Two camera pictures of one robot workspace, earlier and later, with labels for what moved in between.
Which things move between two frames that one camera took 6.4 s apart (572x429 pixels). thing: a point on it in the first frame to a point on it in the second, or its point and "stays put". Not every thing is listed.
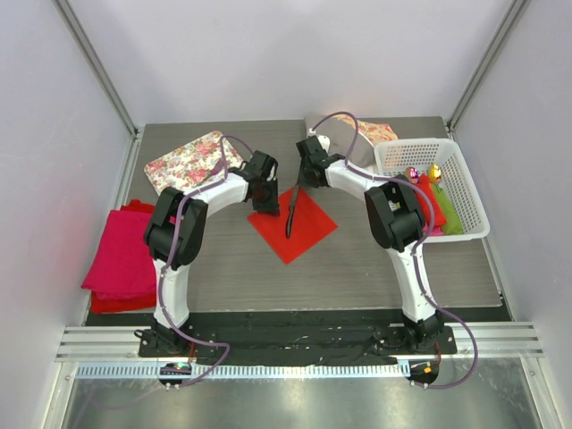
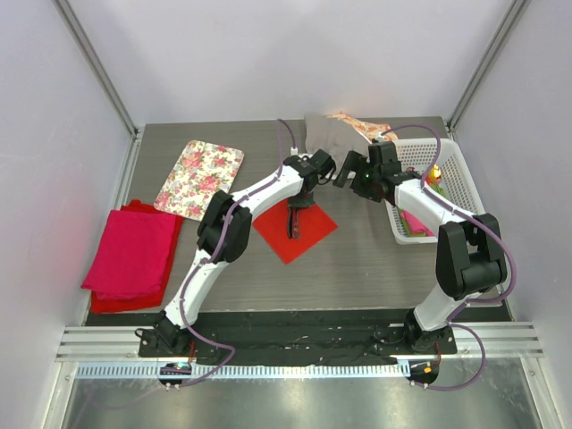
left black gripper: (271, 207) to (301, 203)
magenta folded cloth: (122, 266) stays put
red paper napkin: (310, 224) stays put
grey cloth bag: (352, 148) stays put
